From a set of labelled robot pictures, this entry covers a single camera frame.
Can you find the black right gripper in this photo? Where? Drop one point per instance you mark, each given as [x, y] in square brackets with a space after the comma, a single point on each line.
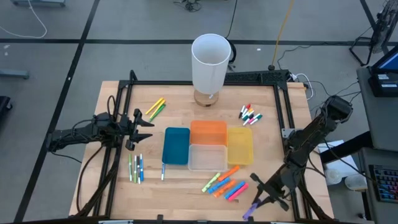
[272, 188]

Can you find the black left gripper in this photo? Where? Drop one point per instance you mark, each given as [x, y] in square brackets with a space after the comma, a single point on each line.
[129, 130]

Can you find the purple thick highlighter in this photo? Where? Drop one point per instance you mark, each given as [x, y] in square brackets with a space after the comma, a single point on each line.
[250, 212]

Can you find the green slim highlighter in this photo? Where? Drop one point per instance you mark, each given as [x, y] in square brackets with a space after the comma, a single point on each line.
[158, 113]

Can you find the yellow-green slim highlighter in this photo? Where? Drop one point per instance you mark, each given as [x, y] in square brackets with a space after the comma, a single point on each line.
[157, 109]

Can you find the pink thick highlighter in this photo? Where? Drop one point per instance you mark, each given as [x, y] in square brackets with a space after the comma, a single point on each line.
[238, 192]

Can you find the blue plastic bin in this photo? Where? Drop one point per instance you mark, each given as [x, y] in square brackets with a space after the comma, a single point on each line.
[175, 146]

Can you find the orange thick highlighter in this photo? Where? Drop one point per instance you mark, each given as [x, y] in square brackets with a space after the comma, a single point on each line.
[228, 173]
[224, 188]

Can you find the black dry-erase marker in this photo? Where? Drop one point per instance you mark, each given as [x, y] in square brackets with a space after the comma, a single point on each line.
[138, 171]

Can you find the yellow plastic bin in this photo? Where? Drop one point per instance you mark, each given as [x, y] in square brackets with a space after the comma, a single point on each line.
[240, 146]

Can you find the orange plastic bin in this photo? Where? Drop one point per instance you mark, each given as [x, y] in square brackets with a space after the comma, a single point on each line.
[208, 132]

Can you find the clear plastic bin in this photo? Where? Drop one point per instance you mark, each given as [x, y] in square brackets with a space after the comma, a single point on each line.
[207, 158]

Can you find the teal cap mini marker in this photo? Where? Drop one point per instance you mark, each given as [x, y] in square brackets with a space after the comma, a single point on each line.
[257, 119]

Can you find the black cap mini marker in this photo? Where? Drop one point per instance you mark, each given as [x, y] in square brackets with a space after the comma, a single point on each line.
[248, 117]
[241, 112]

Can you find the orange cap mini marker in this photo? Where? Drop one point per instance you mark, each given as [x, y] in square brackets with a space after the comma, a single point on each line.
[249, 112]

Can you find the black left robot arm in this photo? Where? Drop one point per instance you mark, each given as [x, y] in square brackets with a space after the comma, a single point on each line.
[77, 135]

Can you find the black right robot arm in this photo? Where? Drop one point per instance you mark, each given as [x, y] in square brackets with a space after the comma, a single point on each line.
[306, 140]

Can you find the white bowl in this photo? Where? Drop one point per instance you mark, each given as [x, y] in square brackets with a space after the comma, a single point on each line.
[332, 176]
[356, 182]

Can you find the white paper sheet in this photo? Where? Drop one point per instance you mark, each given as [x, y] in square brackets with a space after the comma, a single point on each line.
[346, 163]

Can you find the white shade wooden base lamp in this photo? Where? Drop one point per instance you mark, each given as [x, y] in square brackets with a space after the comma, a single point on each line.
[210, 62]

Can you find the dark grey desk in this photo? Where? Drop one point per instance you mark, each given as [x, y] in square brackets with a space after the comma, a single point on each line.
[373, 211]

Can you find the black perforated plate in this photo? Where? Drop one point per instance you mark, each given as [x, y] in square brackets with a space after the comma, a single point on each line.
[258, 76]

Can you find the black keyboard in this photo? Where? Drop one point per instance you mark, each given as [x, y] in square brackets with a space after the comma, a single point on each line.
[387, 183]

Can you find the grey metal bar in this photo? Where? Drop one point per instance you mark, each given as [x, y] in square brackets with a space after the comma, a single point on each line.
[14, 74]

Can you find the black device with labels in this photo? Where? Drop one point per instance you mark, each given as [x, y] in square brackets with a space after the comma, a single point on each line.
[384, 90]

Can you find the monitor with blue screen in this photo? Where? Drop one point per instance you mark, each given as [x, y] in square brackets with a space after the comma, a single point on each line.
[390, 60]

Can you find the black fan on stand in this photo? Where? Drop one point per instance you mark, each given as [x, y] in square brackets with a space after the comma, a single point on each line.
[384, 28]

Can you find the black aluminium table frame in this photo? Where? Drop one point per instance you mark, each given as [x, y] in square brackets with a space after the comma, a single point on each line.
[155, 82]

